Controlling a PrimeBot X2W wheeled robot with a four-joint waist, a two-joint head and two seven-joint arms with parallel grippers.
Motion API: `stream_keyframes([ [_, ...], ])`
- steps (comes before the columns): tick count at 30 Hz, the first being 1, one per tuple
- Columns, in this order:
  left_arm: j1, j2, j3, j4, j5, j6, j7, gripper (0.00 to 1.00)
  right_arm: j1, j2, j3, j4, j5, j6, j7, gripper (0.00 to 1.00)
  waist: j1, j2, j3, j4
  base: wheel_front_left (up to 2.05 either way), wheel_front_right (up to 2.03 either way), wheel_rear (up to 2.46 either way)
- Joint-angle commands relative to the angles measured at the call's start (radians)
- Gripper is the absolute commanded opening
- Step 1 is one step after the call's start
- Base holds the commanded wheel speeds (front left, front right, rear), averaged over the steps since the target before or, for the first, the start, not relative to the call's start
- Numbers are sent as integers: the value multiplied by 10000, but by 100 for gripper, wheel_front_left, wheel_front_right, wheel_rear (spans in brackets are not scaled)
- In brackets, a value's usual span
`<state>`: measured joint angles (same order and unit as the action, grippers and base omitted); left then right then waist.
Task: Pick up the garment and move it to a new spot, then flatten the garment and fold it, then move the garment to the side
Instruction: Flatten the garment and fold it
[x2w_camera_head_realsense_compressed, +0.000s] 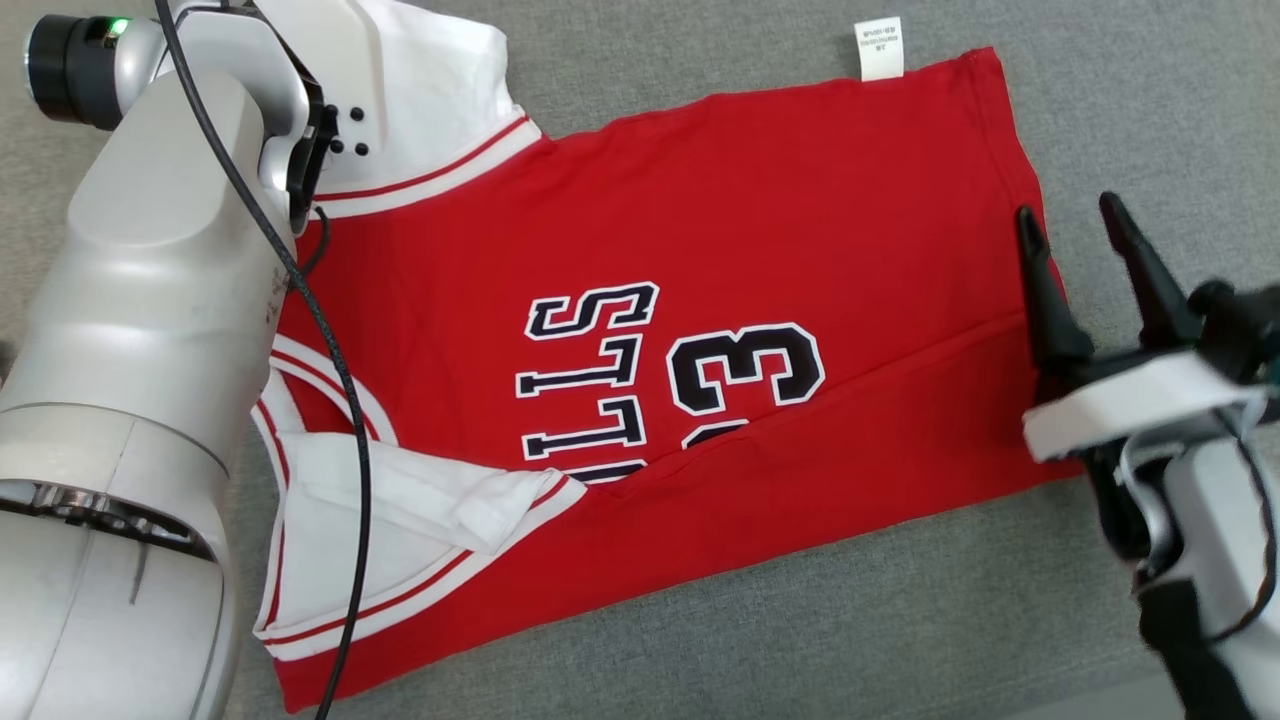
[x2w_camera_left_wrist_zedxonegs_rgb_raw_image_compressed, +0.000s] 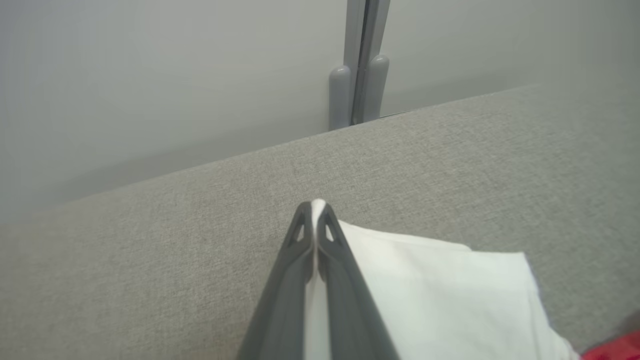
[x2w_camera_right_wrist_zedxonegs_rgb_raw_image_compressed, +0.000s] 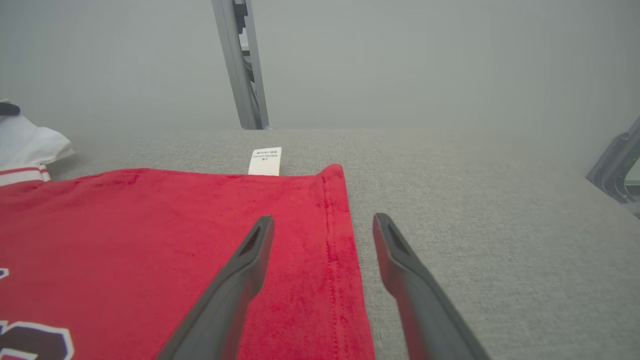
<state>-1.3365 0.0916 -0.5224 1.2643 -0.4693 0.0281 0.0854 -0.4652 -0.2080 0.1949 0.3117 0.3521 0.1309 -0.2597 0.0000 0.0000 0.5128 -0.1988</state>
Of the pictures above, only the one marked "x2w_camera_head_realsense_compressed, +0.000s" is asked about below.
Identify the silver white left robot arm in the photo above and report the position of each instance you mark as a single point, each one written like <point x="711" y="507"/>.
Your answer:
<point x="140" y="330"/>

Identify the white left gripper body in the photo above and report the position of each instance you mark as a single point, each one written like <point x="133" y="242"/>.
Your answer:
<point x="340" y="80"/>

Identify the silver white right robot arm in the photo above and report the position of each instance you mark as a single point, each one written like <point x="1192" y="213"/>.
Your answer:
<point x="1220" y="540"/>

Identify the red white basketball jersey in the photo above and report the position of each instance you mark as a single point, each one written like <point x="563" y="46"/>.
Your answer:
<point x="760" y="220"/>

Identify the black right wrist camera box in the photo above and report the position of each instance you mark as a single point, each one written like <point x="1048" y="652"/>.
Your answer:
<point x="1240" y="325"/>

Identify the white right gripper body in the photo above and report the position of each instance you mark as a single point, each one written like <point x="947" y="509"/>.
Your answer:
<point x="1140" y="405"/>

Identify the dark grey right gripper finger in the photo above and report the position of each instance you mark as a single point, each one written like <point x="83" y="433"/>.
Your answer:
<point x="1050" y="310"/>
<point x="1155" y="290"/>

